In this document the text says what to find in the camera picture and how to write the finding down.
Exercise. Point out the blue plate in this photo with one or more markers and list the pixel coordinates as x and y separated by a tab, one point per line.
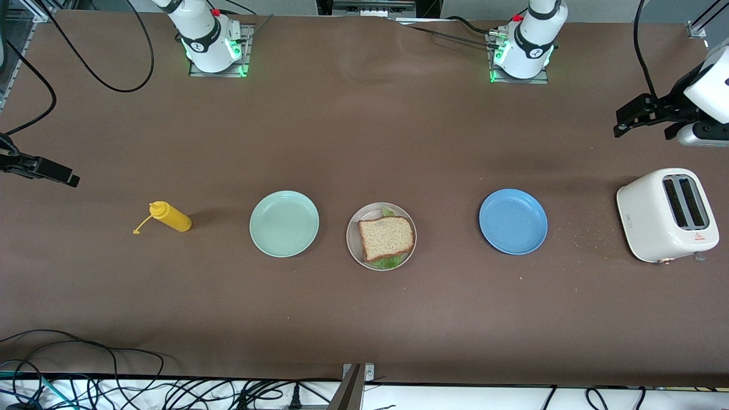
513	221

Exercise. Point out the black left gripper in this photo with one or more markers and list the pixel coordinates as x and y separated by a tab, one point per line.
672	106

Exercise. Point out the beige plate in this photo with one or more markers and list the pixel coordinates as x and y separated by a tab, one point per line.
354	250

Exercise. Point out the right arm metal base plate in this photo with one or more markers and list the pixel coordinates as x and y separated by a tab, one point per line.
248	48

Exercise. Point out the aluminium table bracket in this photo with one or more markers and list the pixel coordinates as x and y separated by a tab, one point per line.
356	387

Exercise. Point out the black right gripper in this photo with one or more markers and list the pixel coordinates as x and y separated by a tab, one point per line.
17	162

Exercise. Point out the yellow squeeze bottle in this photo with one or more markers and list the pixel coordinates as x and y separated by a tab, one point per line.
171	217

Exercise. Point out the brown bread slice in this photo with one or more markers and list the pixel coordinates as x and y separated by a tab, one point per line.
387	236

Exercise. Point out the white two-slot toaster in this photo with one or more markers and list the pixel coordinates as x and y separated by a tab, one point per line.
646	222

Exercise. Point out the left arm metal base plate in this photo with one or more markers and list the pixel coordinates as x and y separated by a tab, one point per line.
494	57

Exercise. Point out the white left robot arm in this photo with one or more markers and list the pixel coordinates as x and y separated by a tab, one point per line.
532	45

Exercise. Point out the grey power strip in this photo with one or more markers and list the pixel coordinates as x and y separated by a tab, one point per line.
373	7

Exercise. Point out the mint green plate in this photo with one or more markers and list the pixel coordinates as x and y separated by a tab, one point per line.
284	223

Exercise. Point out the aluminium frame rail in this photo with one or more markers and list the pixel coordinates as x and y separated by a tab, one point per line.
23	34
703	20

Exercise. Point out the green lettuce leaf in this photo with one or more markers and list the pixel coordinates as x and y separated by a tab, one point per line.
390	262

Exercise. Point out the black power plug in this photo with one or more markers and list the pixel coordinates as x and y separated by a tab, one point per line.
294	398

